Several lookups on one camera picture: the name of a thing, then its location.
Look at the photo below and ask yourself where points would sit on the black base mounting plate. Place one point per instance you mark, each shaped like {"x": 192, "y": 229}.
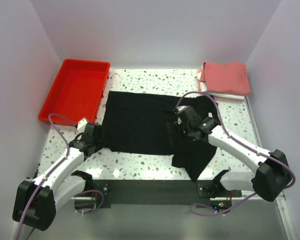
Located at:
{"x": 155, "y": 192}

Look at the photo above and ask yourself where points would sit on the red plastic tray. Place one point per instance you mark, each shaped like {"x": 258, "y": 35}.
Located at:
{"x": 77, "y": 90}

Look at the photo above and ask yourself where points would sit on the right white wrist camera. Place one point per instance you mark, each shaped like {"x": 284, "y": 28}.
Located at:
{"x": 180, "y": 108}

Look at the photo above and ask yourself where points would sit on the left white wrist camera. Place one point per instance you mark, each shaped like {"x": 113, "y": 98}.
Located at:
{"x": 81, "y": 125}

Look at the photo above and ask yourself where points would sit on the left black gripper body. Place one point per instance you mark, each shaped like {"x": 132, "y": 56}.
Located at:
{"x": 98, "y": 143}

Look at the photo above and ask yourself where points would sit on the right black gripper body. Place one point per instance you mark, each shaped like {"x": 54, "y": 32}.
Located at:
{"x": 186, "y": 129}

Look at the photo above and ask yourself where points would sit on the black t shirt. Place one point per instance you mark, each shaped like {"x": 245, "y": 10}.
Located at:
{"x": 137, "y": 123}

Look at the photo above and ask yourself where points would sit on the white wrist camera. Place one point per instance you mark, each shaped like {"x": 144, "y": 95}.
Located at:
{"x": 81, "y": 125}
{"x": 180, "y": 108}

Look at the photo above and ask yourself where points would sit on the pink folded t shirt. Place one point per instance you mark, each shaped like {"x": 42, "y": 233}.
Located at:
{"x": 229, "y": 78}

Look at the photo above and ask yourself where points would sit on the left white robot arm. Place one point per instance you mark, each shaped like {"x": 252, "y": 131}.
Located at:
{"x": 38, "y": 200}

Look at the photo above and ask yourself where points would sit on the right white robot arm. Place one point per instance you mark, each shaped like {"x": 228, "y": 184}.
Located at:
{"x": 269, "y": 172}

